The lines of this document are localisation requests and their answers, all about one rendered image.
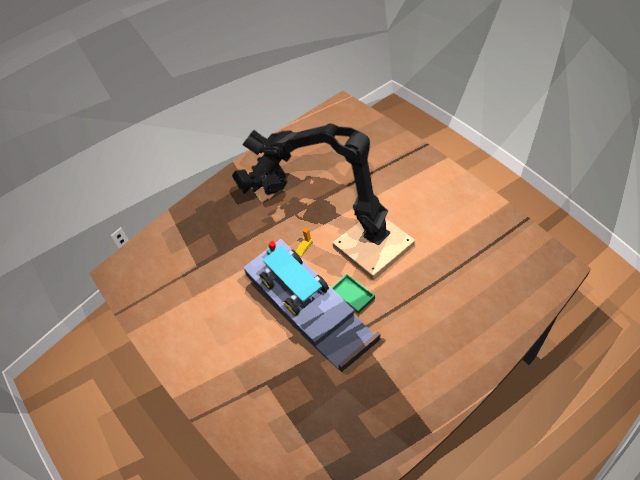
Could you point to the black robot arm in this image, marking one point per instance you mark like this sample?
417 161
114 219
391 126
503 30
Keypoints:
278 146

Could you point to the green tray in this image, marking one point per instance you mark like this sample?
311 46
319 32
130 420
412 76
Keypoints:
353 293
362 287

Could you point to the yellow wheel chock with orange handle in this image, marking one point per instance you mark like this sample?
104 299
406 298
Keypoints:
305 243

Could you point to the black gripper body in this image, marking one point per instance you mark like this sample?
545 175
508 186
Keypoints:
244 180

